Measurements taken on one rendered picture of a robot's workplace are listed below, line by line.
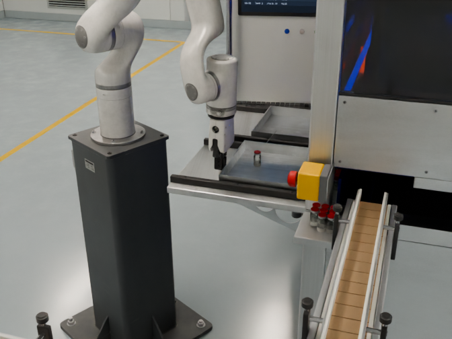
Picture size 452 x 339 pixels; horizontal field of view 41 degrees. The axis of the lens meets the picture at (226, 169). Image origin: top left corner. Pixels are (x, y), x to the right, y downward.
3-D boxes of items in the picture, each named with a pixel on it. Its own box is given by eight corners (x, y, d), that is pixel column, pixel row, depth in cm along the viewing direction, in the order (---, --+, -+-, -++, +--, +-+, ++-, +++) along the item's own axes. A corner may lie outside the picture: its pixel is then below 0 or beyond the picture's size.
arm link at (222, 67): (218, 111, 160) (242, 103, 166) (219, 64, 154) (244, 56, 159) (197, 103, 165) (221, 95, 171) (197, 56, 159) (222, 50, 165)
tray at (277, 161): (350, 163, 183) (352, 153, 181) (338, 202, 161) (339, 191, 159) (244, 150, 192) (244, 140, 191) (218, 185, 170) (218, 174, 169)
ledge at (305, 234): (356, 225, 154) (357, 218, 153) (350, 252, 143) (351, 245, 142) (303, 216, 158) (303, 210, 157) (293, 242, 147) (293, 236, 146)
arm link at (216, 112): (230, 111, 160) (230, 121, 162) (240, 99, 168) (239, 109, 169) (201, 107, 163) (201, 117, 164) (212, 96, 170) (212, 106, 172)
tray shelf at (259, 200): (364, 124, 217) (364, 119, 216) (335, 217, 157) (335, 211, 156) (237, 111, 230) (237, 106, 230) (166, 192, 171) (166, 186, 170)
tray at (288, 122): (363, 124, 212) (364, 115, 210) (354, 153, 190) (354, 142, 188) (270, 114, 221) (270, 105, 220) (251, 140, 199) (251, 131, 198)
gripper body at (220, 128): (228, 118, 161) (227, 156, 166) (239, 105, 170) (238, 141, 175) (202, 115, 163) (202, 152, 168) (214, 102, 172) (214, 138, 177)
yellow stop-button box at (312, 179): (330, 190, 150) (331, 164, 147) (325, 203, 144) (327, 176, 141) (300, 185, 152) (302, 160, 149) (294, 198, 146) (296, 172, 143)
